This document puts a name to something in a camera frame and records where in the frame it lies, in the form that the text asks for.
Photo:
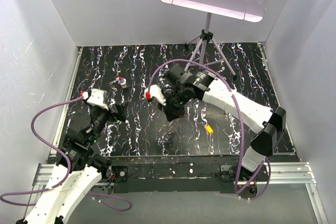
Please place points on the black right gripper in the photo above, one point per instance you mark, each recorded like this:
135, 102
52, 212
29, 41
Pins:
171, 112

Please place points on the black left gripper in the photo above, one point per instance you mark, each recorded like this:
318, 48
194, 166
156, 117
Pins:
120, 114

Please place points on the yellow tagged key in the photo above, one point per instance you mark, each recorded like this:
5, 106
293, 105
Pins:
209, 129

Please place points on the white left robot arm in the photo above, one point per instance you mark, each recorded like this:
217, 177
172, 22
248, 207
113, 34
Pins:
76, 170

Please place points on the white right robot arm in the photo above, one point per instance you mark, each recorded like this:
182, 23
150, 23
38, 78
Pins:
268, 124

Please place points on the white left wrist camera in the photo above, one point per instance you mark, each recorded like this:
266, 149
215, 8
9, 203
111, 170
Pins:
98, 98

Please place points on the black base frame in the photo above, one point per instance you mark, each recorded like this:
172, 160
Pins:
171, 173

